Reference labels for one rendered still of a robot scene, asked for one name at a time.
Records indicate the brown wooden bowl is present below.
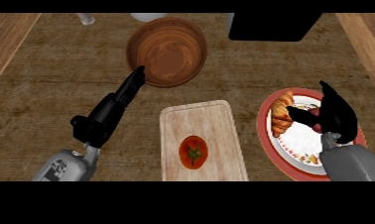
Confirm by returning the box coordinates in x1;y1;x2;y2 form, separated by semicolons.
126;16;210;89

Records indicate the small white object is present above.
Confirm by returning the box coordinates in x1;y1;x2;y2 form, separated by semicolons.
77;13;97;26

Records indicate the pale wooden cutting board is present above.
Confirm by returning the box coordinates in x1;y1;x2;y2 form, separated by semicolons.
159;99;252;182

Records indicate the black box appliance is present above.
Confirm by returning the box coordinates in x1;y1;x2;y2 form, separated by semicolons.
228;13;324;43

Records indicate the white rounded object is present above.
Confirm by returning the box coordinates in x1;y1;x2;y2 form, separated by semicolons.
129;13;169;23

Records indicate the red rimmed white plate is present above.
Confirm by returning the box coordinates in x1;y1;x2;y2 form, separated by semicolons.
257;87;370;182

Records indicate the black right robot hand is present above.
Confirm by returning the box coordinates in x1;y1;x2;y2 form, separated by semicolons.
285;80;359;145

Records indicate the golden brown croissant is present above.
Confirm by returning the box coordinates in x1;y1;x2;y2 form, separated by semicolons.
271;90;296;138

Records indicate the red tomato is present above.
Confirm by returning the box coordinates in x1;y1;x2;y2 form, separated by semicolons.
178;135;210;170

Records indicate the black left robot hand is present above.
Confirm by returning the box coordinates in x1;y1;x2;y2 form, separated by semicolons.
70;64;148;149

